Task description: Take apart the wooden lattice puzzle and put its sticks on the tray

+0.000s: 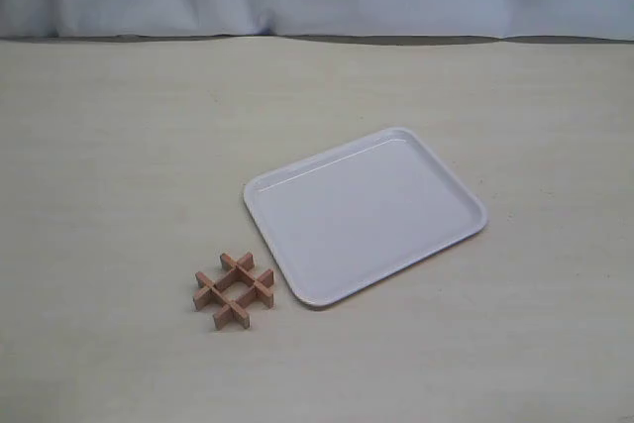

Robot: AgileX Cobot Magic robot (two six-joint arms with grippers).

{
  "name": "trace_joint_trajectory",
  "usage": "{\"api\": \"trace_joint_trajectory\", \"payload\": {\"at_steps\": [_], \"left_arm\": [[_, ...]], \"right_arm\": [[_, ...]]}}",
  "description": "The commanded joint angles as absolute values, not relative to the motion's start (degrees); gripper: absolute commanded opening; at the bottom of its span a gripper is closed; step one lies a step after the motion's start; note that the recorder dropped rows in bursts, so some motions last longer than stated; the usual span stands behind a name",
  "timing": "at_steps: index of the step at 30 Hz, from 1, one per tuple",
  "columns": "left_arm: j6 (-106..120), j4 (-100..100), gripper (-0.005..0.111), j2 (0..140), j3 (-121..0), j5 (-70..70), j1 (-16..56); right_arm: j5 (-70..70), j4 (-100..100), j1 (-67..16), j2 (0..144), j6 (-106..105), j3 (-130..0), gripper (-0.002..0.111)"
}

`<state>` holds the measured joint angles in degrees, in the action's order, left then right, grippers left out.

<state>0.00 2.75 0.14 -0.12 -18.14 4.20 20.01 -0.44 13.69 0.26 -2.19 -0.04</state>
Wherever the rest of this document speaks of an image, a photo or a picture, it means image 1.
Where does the white rectangular plastic tray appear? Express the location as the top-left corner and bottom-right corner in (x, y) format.
(243, 127), (487, 308)

